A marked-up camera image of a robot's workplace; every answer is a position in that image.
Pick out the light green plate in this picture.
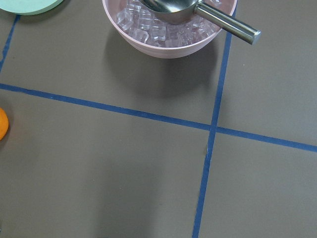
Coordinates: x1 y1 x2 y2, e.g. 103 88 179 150
0 0 63 15

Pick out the pink bowl with ice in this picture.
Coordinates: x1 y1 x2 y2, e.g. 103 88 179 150
102 0 223 59

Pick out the steel ice scoop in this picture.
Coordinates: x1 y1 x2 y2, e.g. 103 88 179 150
141 0 261 45

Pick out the orange mandarin fruit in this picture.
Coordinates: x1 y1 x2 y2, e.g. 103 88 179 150
0 108 9 140

